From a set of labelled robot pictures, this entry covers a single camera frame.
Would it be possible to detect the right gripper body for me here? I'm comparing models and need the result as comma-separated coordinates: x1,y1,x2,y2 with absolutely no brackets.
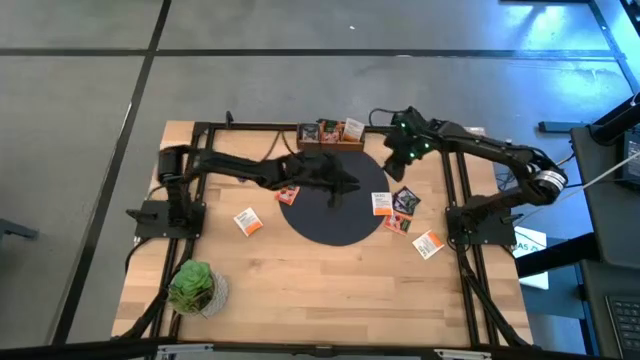
382,105,444,163

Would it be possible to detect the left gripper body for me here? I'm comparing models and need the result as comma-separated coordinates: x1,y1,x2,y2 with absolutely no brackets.
289,150,347,209

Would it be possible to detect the white orange Tazo packet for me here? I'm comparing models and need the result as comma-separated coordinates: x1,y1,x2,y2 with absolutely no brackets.
412,230,445,261
342,117,366,143
233,207,264,237
371,191,395,217

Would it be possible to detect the round dark woven placemat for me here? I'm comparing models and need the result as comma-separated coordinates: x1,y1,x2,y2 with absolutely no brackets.
278,149,392,247

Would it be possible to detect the wooden tea organizer box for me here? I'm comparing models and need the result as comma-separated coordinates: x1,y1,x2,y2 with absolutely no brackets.
297,122,366,153

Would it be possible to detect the blue-grey floor bar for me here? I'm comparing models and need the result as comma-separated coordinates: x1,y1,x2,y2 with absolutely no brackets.
538,120,589,134

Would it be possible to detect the white printed sign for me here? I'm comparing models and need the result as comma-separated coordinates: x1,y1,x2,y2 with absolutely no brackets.
513,225,550,291

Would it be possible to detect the potted green succulent plant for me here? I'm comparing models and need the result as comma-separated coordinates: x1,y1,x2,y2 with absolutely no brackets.
167,258,230,318

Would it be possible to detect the black desk beam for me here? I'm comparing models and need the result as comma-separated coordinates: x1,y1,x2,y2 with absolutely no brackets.
516,232,601,279

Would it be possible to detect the black desk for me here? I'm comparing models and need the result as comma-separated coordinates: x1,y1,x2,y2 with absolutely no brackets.
572,124,640,269

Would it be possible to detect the laptop screen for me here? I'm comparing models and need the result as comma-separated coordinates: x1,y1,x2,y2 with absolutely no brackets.
622,127,640,189

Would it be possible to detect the black keyboard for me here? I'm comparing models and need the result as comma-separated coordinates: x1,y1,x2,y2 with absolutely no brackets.
605,294,640,360

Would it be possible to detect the grey furniture foot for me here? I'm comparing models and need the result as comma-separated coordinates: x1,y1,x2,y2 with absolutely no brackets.
0,218,40,241

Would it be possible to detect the black metal table frame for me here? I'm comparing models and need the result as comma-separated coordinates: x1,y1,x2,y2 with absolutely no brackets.
112,110,534,351

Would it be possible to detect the black camera rig bar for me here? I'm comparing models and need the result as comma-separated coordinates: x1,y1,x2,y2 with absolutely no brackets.
0,338,640,360

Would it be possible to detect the white cable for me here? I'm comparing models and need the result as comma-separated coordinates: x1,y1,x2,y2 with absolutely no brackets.
567,149,640,199

